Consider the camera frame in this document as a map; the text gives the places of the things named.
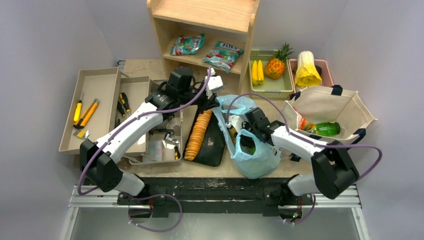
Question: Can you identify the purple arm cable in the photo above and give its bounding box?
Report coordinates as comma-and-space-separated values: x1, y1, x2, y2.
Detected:
77, 66, 213, 196
225, 92, 383, 181

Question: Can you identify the green bottle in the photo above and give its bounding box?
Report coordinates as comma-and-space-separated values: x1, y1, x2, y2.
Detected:
314, 122, 341, 137

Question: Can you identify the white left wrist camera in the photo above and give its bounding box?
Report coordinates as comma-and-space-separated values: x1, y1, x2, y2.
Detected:
204, 67, 225, 99

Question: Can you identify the pineapple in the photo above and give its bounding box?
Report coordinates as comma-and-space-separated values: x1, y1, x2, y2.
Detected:
264, 43, 294, 80

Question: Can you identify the orange snack packet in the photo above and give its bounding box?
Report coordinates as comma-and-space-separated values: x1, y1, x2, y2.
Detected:
298, 116, 317, 134

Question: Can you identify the small yellow screwdriver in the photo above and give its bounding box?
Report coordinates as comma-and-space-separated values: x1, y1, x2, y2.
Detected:
73, 91, 84, 124

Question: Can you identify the green plastic basket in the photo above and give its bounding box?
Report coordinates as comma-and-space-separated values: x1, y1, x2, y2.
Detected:
247, 49, 295, 100

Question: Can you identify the candy bag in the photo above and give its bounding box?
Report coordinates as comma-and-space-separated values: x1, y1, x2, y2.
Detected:
169, 33, 205, 56
202, 41, 245, 73

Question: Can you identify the yellow utility knife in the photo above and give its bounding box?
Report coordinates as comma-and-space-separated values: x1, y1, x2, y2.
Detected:
73, 98, 100, 139

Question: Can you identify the beige canvas tote bag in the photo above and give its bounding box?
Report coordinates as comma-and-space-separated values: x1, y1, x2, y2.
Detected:
280, 86, 382, 160

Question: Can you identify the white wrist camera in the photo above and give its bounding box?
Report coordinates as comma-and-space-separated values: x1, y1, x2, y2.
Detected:
204, 67, 225, 99
227, 114, 244, 133

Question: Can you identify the purple eggplant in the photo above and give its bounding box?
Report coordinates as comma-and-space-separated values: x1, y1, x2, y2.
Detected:
315, 65, 322, 76

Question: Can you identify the grey open toolbox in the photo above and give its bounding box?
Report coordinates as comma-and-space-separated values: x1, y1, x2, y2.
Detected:
120, 76, 183, 165

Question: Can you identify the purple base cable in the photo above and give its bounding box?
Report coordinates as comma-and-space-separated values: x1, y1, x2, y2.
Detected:
127, 193, 183, 233

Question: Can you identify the stubby black yellow screwdriver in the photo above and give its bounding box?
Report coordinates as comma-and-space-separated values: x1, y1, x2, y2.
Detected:
174, 146, 181, 160

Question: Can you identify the green round cabbage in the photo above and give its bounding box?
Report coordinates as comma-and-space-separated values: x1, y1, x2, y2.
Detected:
241, 146, 256, 156

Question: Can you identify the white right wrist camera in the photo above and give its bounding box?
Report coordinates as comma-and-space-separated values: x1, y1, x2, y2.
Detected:
227, 114, 244, 133

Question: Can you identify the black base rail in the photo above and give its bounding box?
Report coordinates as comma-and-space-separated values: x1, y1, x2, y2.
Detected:
117, 177, 313, 218

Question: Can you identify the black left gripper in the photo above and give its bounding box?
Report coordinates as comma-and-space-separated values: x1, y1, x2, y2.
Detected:
178, 83, 221, 114

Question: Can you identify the pink plastic basket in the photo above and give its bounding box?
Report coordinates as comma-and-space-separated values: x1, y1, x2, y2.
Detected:
288, 58, 334, 91

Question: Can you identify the left candy bag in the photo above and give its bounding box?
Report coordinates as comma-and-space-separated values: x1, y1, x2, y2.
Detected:
169, 33, 205, 56

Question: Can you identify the orange spiral bread loaf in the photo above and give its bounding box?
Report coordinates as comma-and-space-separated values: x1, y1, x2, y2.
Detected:
184, 109, 212, 161

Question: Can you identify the black rectangular tray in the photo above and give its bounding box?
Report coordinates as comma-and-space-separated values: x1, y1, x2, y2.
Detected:
182, 109, 227, 168

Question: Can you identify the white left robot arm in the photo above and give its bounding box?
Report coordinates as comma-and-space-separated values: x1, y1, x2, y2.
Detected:
77, 66, 224, 205

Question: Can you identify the beige toolbox tray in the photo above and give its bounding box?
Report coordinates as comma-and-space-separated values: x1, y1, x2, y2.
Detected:
58, 67, 150, 155

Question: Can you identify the wooden shelf unit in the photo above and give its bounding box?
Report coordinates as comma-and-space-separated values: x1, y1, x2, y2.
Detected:
146, 0, 261, 95

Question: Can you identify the right candy bag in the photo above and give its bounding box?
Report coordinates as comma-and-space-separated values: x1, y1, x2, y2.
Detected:
202, 41, 245, 73

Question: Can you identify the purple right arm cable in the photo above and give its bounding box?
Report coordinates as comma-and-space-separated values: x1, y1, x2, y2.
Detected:
225, 92, 383, 181

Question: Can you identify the light blue plastic grocery bag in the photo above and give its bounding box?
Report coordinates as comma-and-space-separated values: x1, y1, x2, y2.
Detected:
212, 94, 281, 179

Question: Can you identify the yellow white napa cabbage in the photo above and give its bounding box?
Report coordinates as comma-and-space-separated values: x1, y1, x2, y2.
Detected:
294, 51, 322, 87

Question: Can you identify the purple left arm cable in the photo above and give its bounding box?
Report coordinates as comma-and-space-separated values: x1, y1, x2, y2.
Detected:
77, 66, 213, 196

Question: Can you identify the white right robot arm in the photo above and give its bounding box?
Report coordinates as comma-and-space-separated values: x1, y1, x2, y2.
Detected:
242, 107, 360, 204

